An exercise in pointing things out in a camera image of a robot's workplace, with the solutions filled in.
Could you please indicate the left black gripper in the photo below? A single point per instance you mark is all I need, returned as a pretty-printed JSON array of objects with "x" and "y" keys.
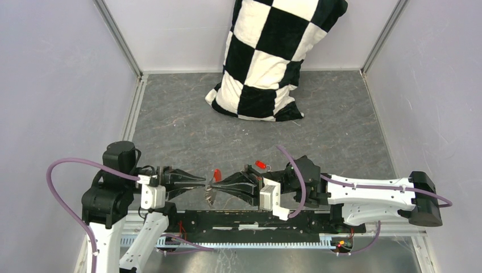
[{"x": 165, "y": 176}]

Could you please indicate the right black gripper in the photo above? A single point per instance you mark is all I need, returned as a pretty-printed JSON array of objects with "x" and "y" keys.
[{"x": 252, "y": 180}]

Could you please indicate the metal key holder red handle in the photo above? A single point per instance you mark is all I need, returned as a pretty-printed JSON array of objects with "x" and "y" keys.
[{"x": 210, "y": 191}]

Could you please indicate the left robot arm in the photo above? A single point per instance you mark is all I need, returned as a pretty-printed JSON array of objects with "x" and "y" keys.
[{"x": 105, "y": 206}]

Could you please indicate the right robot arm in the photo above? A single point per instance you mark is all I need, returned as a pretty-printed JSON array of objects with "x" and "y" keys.
[{"x": 351, "y": 201}]

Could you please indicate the key with red tag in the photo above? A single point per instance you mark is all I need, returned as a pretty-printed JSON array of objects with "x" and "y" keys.
[{"x": 264, "y": 167}]

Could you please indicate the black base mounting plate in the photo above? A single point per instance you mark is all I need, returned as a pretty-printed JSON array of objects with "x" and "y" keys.
[{"x": 249, "y": 226}]

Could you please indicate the black white checkered pillow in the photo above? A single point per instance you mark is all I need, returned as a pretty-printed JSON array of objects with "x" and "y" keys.
[{"x": 265, "y": 49}]

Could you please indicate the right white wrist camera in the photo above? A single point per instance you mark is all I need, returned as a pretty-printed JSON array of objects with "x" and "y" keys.
[{"x": 270, "y": 199}]

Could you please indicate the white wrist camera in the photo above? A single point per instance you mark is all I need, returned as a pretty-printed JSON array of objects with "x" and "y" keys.
[
  {"x": 270, "y": 199},
  {"x": 152, "y": 192}
]

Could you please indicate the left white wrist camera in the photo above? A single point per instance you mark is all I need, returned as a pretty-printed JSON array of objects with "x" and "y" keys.
[{"x": 152, "y": 192}]

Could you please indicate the white slotted cable duct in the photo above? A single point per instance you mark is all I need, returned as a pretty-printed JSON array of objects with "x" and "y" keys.
[{"x": 323, "y": 243}]

